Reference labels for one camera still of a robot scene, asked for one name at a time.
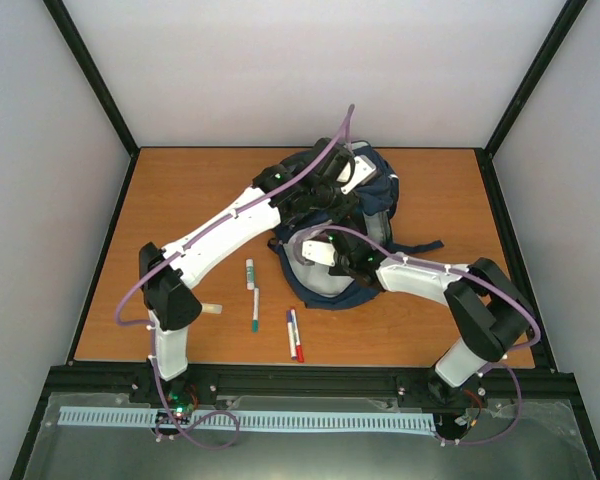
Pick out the navy blue student backpack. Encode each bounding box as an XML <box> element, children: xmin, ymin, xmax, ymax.
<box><xmin>268</xmin><ymin>141</ymin><xmax>444</xmax><ymax>311</ymax></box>

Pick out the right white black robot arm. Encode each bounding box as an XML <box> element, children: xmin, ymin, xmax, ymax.
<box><xmin>327</xmin><ymin>226</ymin><xmax>541</xmax><ymax>405</ymax></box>

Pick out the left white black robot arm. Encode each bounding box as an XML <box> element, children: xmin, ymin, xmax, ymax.
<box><xmin>139</xmin><ymin>138</ymin><xmax>367</xmax><ymax>403</ymax></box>

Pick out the blue purple marker pen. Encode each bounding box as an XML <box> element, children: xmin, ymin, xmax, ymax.
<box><xmin>286</xmin><ymin>310</ymin><xmax>297</xmax><ymax>361</ymax></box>

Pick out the teal tip white marker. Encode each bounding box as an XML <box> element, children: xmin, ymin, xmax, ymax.
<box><xmin>251</xmin><ymin>287</ymin><xmax>260</xmax><ymax>333</ymax></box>

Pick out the red marker pen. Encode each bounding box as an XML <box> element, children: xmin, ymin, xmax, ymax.
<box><xmin>290</xmin><ymin>308</ymin><xmax>305</xmax><ymax>363</ymax></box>

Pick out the green cap glue stick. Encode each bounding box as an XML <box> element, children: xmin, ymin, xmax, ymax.
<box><xmin>245</xmin><ymin>259</ymin><xmax>256</xmax><ymax>290</ymax></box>

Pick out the yellow highlighter clear cap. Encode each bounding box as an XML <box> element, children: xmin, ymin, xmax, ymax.
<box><xmin>202</xmin><ymin>303</ymin><xmax>223</xmax><ymax>315</ymax></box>

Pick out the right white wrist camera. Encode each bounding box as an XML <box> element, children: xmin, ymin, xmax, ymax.
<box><xmin>301</xmin><ymin>240</ymin><xmax>336</xmax><ymax>267</ymax></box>

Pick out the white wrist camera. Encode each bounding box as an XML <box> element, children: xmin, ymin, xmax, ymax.
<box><xmin>337</xmin><ymin>155</ymin><xmax>376</xmax><ymax>194</ymax></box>
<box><xmin>301</xmin><ymin>240</ymin><xmax>336</xmax><ymax>267</ymax></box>

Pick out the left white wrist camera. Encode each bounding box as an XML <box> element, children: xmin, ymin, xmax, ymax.
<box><xmin>337</xmin><ymin>155</ymin><xmax>376</xmax><ymax>194</ymax></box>

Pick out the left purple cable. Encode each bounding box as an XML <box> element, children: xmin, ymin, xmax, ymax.
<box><xmin>114</xmin><ymin>103</ymin><xmax>356</xmax><ymax>451</ymax></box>

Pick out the purple cable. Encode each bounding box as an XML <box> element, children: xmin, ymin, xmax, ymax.
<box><xmin>292</xmin><ymin>225</ymin><xmax>542</xmax><ymax>447</ymax></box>
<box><xmin>114</xmin><ymin>103</ymin><xmax>356</xmax><ymax>451</ymax></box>

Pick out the black frame post right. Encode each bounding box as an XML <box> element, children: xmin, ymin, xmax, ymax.
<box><xmin>483</xmin><ymin>0</ymin><xmax>589</xmax><ymax>156</ymax></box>

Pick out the black frame post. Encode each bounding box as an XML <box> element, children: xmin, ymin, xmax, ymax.
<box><xmin>42</xmin><ymin>0</ymin><xmax>140</xmax><ymax>157</ymax></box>
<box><xmin>483</xmin><ymin>0</ymin><xmax>589</xmax><ymax>156</ymax></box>

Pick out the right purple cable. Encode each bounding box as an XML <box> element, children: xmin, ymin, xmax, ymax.
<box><xmin>292</xmin><ymin>225</ymin><xmax>542</xmax><ymax>447</ymax></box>

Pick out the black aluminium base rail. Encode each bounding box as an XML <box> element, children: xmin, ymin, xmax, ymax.
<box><xmin>44</xmin><ymin>363</ymin><xmax>579</xmax><ymax>407</ymax></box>

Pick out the black frame post left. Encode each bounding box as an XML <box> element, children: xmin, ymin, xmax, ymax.
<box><xmin>42</xmin><ymin>0</ymin><xmax>140</xmax><ymax>157</ymax></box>

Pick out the light blue cable duct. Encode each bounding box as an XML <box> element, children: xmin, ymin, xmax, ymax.
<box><xmin>57</xmin><ymin>406</ymin><xmax>435</xmax><ymax>435</ymax></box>

